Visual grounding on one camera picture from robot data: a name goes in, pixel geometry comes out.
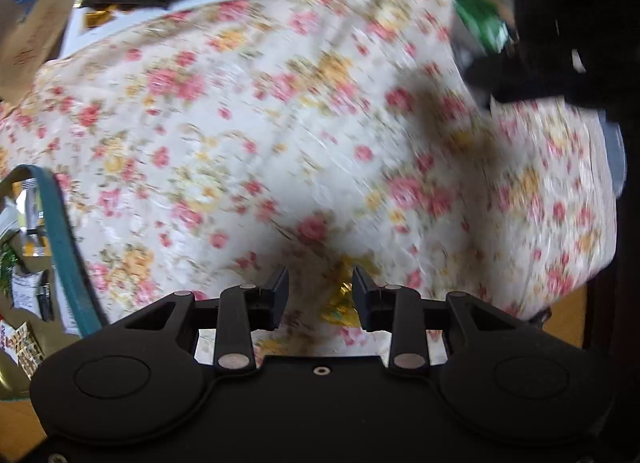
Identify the teal metal tin lid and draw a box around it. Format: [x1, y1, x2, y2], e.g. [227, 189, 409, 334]
[0, 164, 109, 401]

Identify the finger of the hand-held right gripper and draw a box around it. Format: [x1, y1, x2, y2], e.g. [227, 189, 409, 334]
[464, 50, 532, 105]

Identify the gold patterned snack packet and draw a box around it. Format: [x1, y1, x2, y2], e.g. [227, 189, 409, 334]
[0, 320, 46, 370]

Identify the kraft paper snack bag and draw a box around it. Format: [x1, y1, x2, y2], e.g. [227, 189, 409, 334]
[0, 0, 79, 107]

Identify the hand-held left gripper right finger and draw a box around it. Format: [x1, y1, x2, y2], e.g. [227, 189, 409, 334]
[351, 265, 523, 378]

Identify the floral tablecloth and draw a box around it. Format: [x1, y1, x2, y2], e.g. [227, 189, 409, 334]
[0, 0, 620, 365]

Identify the gold foil candy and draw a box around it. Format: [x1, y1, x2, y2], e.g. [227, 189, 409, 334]
[320, 268, 372, 330]

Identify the large green snack packet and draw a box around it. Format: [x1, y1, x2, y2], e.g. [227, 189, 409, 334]
[451, 0, 517, 55]

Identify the grey printed snack packet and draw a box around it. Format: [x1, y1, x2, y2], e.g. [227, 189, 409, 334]
[9, 272, 52, 320]

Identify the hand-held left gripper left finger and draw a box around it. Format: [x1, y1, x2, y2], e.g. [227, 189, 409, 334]
[122, 265, 291, 377]

